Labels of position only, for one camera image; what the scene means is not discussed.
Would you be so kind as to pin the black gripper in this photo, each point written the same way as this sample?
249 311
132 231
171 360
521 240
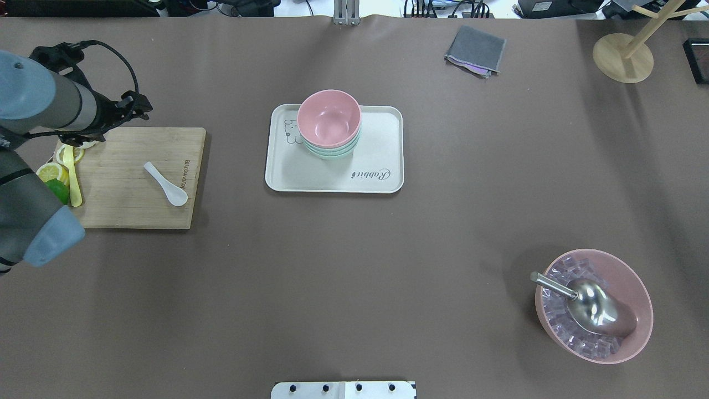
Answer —
106 114

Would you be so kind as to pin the white ceramic spoon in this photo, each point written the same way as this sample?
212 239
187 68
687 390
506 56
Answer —
175 195

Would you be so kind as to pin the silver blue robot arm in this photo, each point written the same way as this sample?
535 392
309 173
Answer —
42 95

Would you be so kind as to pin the green bowl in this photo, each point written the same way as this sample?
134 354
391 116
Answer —
331 153

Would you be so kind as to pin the large pink ice bowl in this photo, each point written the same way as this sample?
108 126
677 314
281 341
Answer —
617 279

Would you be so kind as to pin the yellow plastic knife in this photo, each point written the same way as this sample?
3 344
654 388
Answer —
67 156

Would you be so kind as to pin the lemon slice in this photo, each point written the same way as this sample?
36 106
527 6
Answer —
77 154
53 171

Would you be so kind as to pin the green lime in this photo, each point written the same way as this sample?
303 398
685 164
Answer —
59 189

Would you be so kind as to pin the bamboo cutting board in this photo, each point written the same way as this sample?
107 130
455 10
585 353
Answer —
118 193

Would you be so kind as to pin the grey folded cloth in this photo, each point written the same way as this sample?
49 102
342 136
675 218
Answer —
476 51

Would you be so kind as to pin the wooden mug tree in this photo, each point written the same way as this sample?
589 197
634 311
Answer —
626 58

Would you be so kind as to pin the metal ice scoop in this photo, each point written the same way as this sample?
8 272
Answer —
591 307

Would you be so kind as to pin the aluminium frame post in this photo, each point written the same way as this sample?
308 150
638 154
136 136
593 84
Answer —
346 12

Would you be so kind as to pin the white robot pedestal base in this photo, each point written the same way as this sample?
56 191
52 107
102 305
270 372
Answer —
345 389

